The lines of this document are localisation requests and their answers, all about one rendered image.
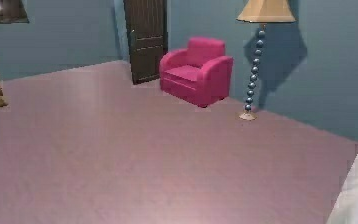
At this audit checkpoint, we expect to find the white bed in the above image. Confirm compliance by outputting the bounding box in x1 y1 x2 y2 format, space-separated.
325 128 358 224

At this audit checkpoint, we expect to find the dark brown room door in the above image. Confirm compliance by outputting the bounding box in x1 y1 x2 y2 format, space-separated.
123 0 169 85

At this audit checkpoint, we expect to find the beaded blue floor lamp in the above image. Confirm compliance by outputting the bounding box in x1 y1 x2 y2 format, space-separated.
236 0 297 122

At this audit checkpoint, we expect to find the dark framed wall picture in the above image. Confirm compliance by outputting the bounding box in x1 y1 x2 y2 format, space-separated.
0 0 30 25

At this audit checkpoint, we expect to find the pink armchair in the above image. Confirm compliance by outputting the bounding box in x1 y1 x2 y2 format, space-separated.
158 36 235 109

